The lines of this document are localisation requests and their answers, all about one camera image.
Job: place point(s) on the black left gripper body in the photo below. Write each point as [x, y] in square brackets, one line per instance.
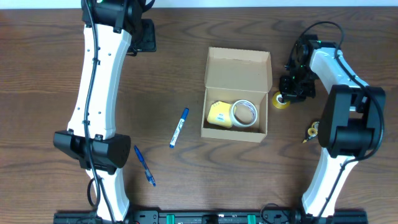
[148, 37]

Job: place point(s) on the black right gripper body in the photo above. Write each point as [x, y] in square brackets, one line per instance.
[294, 92]

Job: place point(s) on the yellow clear tape roll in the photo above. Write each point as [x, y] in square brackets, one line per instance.
[277, 101]

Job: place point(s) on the cardboard box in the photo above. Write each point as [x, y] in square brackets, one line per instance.
[232, 75]

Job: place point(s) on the white masking tape roll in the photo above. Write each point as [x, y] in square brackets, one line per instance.
[243, 114]

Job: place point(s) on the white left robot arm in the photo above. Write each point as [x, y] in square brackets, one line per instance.
[113, 29]

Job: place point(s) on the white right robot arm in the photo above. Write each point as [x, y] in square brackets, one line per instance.
[350, 130]

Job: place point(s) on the yellow sticky note pad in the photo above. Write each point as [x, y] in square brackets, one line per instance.
[219, 114]

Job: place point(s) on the blue white marker pen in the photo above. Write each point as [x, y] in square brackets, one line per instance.
[179, 128]

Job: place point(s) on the blue ballpoint pen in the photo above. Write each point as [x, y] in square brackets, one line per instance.
[149, 176]

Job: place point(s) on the black mounting rail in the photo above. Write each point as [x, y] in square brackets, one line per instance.
[272, 215]

